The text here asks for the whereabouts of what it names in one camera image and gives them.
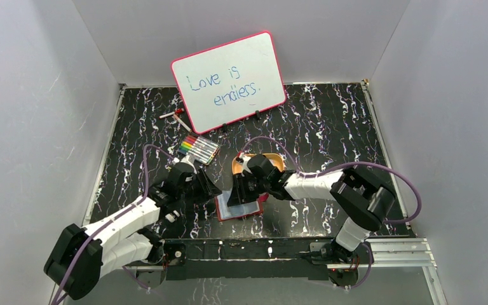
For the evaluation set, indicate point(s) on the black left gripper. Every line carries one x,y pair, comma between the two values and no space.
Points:
201,183

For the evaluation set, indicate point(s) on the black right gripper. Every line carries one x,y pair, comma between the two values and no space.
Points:
239,194

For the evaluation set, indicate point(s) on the red card holder wallet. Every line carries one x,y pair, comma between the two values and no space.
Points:
229,207

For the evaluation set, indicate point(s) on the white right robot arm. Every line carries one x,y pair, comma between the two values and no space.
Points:
364,197

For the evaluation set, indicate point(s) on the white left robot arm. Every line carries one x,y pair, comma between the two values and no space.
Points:
83,255

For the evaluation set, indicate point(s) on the orange card tray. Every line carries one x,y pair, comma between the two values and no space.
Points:
277,162

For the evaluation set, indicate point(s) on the pack of coloured markers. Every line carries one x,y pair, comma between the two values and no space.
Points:
202,149

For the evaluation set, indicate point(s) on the white whiteboard eraser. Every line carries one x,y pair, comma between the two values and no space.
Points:
172,216

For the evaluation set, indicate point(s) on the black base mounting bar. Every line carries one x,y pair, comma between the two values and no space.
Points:
311,258

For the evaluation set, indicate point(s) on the white marker pen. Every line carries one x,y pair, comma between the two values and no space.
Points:
182,123

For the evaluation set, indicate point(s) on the red capped white marker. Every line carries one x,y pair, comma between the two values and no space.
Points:
177,111

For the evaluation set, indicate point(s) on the pink framed whiteboard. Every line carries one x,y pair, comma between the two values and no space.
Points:
229,82

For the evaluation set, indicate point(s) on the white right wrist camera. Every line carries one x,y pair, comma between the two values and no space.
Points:
240,164

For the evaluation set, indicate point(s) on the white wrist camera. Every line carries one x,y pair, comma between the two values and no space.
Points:
240,164
187,159

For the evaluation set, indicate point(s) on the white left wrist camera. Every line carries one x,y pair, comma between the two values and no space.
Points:
187,159

